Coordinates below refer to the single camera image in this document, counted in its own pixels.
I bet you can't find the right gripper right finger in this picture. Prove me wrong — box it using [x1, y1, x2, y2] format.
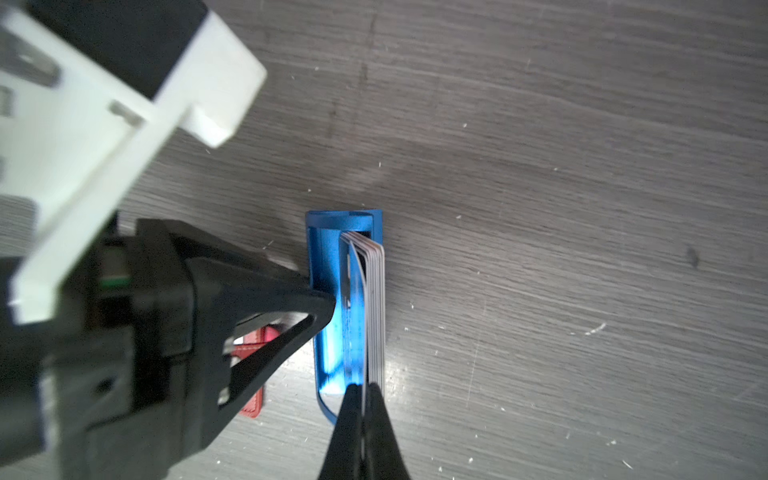
[362, 383, 411, 480]

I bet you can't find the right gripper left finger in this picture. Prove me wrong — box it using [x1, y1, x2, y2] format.
[318, 384, 363, 480]

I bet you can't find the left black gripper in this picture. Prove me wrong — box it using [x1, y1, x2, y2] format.
[1, 219, 336, 479]

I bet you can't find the red leather card holder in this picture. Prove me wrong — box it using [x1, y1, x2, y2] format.
[230, 325, 282, 419]

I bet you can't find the blue card stand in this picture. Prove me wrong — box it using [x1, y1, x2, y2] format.
[304, 208, 385, 426]

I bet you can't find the stack of remaining cards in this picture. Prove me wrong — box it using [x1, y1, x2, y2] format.
[340, 231, 386, 388]

